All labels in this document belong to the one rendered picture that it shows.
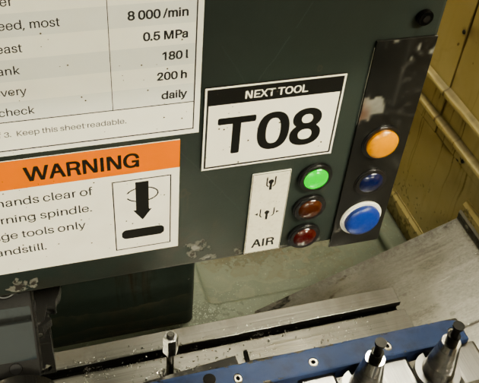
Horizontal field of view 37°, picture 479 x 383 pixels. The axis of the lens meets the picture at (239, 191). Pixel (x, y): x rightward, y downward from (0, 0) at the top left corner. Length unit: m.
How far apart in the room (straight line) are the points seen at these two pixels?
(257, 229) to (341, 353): 0.49
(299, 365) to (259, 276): 0.95
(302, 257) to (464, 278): 0.48
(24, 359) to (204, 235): 0.24
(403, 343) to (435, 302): 0.66
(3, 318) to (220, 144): 0.30
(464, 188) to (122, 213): 1.37
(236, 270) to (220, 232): 1.39
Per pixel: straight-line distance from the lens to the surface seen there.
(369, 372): 0.96
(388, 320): 1.51
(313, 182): 0.54
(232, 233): 0.56
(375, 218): 0.60
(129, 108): 0.46
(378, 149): 0.54
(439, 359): 1.01
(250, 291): 1.91
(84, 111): 0.46
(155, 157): 0.49
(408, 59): 0.51
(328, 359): 1.02
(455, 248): 1.79
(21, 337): 0.70
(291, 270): 1.97
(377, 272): 1.78
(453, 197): 1.86
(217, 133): 0.49
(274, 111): 0.49
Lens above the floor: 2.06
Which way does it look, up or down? 43 degrees down
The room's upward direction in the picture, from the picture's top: 6 degrees clockwise
